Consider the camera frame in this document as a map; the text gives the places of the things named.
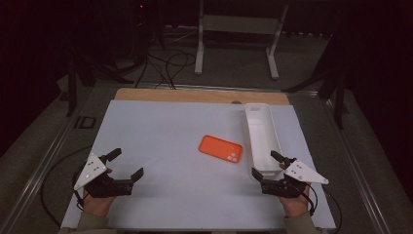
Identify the dark equipment with red light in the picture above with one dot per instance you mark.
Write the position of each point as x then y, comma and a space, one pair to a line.
142, 29

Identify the white metal stand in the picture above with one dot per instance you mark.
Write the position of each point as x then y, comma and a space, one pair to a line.
240, 24

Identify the white table mat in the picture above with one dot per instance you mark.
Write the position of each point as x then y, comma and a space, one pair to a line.
168, 130

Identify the orange phone case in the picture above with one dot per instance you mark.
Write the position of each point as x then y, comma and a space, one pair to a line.
220, 148

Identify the long white plastic bin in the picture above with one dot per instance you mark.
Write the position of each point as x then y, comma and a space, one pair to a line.
261, 136

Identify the black tripod stand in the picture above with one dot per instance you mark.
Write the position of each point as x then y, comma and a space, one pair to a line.
72, 84
339, 97

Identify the metal floor rail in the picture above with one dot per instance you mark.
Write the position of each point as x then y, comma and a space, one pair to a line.
42, 165
357, 162

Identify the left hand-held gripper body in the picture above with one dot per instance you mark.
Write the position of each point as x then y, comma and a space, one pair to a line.
91, 169

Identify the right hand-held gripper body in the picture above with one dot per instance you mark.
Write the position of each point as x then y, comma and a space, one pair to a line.
302, 174

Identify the person's right hand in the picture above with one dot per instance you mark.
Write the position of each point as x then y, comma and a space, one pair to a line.
296, 205

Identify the person's left hand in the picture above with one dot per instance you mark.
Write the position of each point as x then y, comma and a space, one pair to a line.
97, 205

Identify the black floor bracket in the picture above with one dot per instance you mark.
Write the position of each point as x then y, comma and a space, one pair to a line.
78, 122

